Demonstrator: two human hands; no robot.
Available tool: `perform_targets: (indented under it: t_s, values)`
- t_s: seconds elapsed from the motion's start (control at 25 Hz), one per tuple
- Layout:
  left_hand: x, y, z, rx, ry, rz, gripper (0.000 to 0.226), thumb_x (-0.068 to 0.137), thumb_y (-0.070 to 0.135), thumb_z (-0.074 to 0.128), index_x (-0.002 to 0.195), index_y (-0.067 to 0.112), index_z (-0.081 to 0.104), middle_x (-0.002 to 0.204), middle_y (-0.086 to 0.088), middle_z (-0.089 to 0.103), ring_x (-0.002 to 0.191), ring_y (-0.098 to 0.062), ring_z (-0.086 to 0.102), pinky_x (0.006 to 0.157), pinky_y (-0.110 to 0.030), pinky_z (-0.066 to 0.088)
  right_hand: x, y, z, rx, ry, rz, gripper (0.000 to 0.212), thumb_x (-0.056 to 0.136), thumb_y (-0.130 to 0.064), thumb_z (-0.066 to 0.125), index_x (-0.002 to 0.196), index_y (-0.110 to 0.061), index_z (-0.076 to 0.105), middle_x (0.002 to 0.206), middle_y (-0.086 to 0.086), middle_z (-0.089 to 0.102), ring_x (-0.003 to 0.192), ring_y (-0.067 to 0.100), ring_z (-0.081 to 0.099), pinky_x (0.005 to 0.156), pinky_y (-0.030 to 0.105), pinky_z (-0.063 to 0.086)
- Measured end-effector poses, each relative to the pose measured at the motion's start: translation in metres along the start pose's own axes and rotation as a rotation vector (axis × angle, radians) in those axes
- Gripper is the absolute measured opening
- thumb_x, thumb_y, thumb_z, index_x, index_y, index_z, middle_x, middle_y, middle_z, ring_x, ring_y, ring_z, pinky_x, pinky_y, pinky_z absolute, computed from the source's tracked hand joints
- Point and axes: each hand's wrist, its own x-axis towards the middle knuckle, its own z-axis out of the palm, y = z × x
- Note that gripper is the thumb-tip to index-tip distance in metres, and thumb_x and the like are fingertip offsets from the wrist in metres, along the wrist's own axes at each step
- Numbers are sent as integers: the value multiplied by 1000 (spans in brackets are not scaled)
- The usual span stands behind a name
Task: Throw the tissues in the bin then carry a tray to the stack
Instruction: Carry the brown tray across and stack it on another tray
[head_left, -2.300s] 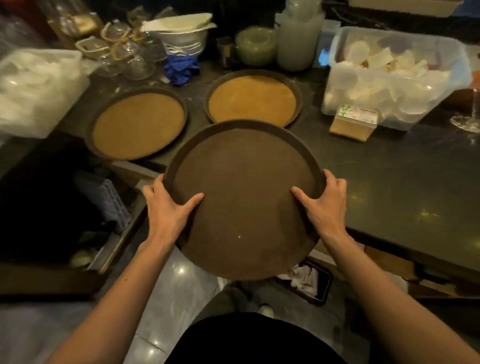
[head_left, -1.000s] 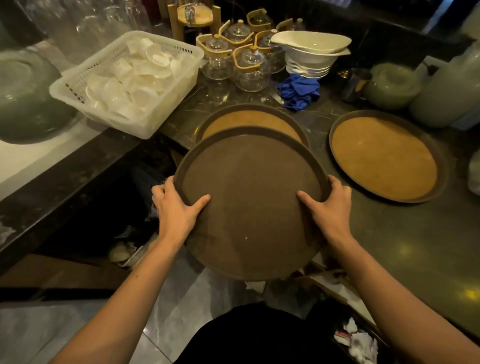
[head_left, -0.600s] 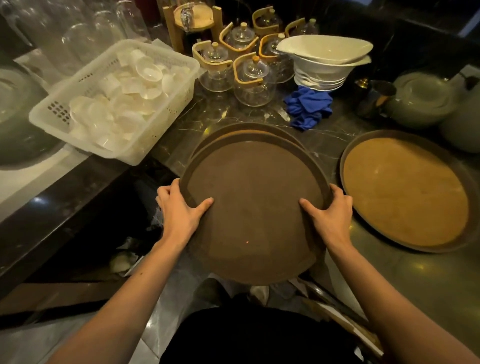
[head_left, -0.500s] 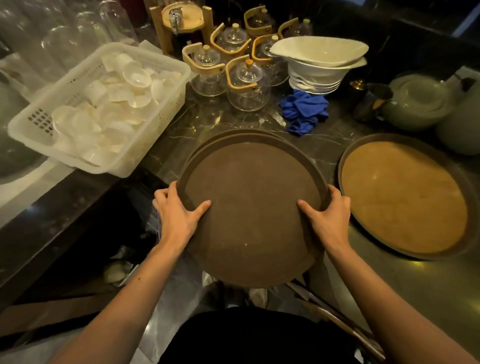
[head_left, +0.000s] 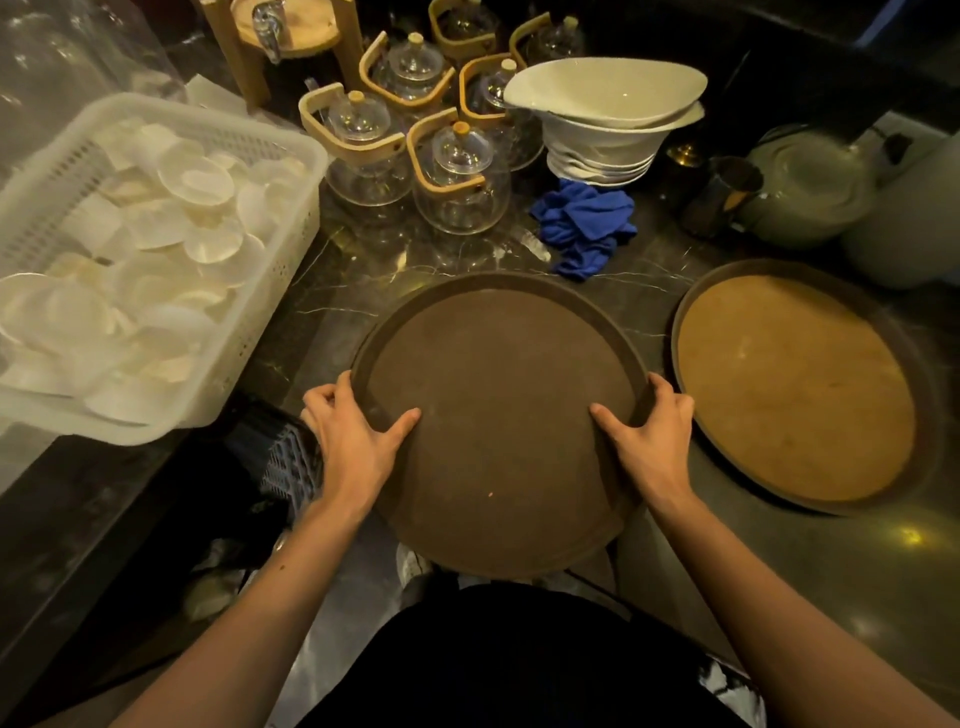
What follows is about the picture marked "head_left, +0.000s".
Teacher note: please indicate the person's left hand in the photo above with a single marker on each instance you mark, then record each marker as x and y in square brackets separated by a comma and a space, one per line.
[349, 450]

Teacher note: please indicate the person's right hand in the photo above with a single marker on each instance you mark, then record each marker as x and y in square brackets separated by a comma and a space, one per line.
[660, 450]

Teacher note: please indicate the person's right thumb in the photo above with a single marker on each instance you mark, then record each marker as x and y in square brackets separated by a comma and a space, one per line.
[609, 422]

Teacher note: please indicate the person's left thumb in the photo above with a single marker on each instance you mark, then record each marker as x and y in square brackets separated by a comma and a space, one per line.
[396, 427]

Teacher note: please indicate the dark brown round tray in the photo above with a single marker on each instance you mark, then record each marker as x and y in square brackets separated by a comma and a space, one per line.
[502, 375]

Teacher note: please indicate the person's left forearm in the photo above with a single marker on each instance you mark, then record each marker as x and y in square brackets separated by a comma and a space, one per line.
[255, 615]

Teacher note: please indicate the person's right forearm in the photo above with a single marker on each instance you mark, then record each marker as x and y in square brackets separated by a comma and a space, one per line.
[765, 607]

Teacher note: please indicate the blue plastic crate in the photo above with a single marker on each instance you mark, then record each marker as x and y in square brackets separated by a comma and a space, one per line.
[289, 461]

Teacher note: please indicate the person's white shoe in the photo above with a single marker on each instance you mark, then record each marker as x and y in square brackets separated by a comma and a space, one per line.
[412, 566]

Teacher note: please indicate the tan cork-lined round tray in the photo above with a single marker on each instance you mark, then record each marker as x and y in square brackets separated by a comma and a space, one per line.
[795, 390]

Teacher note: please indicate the blue cloth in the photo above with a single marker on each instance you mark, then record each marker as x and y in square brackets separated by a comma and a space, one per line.
[581, 225]

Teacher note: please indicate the white plastic basket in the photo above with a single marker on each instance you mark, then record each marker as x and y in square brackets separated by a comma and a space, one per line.
[289, 247]

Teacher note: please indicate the dark metal cup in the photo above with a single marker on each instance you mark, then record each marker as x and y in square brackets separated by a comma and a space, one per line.
[716, 199]

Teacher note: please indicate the person's black clothing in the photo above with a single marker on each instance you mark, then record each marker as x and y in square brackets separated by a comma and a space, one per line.
[517, 660]

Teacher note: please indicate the group of glass teapots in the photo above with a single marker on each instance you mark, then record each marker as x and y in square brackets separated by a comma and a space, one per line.
[457, 172]

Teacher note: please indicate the pile of white dishes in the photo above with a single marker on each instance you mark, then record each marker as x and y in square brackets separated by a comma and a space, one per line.
[157, 255]

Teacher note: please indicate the white lidded pot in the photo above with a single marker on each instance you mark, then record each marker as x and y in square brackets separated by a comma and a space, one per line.
[810, 191]

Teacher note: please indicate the stack of white bowls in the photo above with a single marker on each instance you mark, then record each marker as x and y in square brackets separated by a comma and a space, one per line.
[600, 97]

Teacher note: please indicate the white cylindrical container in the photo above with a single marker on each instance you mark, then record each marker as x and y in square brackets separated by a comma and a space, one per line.
[911, 217]

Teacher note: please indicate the wooden stand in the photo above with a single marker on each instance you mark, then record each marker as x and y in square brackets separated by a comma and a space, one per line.
[232, 52]

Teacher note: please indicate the metal dispenser tap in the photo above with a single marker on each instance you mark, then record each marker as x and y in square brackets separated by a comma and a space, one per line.
[268, 26]

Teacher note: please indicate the clear plastic sheet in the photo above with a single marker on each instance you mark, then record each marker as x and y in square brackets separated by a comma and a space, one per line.
[67, 67]

